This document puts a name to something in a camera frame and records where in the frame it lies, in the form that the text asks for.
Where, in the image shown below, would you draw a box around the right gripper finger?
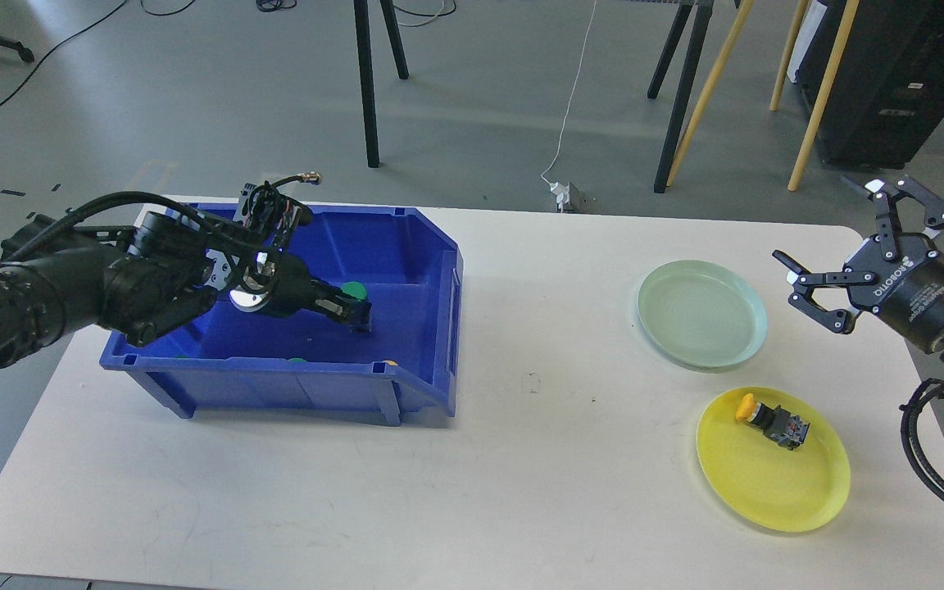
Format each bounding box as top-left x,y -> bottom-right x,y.
841,174 -> 944,247
772,250 -> 874,335

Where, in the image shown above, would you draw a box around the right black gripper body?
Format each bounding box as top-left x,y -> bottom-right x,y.
844,233 -> 944,352

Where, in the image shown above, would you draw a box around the white power plug adapter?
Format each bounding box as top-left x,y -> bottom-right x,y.
548,182 -> 579,213

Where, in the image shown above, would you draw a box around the black cabinet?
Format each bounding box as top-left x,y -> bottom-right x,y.
816,1 -> 944,169

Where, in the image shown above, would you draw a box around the wooden easel leg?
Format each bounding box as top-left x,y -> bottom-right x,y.
667,1 -> 755,189
769,1 -> 860,192

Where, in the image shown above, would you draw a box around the yellow plate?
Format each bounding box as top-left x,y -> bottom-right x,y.
694,386 -> 851,533

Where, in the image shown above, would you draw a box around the black floor cable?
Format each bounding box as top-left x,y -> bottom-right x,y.
0,0 -> 133,148

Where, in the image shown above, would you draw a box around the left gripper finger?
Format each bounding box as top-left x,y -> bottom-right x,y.
308,279 -> 347,326

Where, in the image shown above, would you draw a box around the green push button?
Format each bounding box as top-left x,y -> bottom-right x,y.
341,281 -> 372,333

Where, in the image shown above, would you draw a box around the black stand leg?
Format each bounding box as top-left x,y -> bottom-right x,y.
646,1 -> 715,194

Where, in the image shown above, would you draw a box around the black tripod legs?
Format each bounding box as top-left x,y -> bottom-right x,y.
353,0 -> 411,169

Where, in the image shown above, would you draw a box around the light green plate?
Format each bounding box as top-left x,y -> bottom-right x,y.
636,259 -> 770,372

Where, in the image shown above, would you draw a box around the yellow push button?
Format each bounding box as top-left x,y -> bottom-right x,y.
735,393 -> 810,451

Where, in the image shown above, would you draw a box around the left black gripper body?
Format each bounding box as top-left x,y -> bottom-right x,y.
229,253 -> 317,318

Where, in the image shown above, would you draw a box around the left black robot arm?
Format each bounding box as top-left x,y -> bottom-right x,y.
0,172 -> 371,369

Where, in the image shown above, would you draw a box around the blue plastic storage bin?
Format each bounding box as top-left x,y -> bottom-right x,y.
100,205 -> 462,425

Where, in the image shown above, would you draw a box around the white cable on floor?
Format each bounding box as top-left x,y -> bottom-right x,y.
541,0 -> 601,188

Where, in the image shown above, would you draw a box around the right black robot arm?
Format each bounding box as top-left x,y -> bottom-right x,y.
773,176 -> 944,503

